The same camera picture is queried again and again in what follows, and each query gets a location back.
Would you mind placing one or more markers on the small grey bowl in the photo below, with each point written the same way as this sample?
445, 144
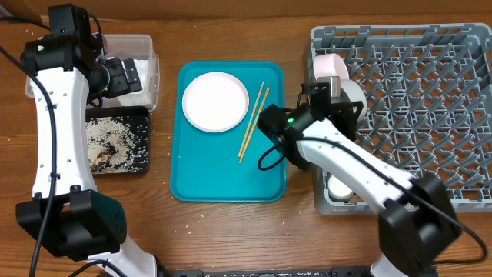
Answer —
355, 93

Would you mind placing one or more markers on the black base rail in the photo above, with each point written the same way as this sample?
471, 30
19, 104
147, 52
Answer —
333, 272

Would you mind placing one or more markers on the spilled rice pile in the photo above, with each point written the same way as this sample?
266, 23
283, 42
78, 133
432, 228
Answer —
115, 142

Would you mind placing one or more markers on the wooden chopstick right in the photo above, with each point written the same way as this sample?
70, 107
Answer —
255, 121

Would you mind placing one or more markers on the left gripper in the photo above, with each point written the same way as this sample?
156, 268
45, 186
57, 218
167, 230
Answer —
121, 85

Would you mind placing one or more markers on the pink bowl with rice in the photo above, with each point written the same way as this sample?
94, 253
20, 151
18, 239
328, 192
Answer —
329, 65

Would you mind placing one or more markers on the clear plastic waste bin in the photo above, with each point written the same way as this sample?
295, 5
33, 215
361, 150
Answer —
146, 50

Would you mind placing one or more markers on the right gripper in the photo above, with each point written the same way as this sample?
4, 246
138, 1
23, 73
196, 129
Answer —
347, 114

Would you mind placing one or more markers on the grey dishwasher rack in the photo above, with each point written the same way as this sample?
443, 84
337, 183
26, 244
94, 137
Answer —
428, 90

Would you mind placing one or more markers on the wooden chopstick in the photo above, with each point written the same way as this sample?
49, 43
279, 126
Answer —
250, 120
255, 121

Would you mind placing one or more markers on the large white plate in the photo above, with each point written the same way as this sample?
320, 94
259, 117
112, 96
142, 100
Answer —
215, 102

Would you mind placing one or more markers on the wooden chopstick left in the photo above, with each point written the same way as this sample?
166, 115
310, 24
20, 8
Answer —
250, 120

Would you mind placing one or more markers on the cream plastic cup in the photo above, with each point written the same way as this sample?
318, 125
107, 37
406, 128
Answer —
338, 191

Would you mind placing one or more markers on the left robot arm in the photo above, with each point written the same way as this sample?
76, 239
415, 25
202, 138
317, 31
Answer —
67, 216

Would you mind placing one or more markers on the brown food scrap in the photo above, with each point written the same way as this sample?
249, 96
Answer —
100, 161

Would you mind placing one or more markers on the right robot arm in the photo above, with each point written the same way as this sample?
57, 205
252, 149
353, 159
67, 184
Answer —
416, 220

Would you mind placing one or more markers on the black waste tray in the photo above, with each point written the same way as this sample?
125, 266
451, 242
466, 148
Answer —
142, 115

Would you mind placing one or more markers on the teal plastic tray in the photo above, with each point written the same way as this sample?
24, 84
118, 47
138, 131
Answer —
205, 166

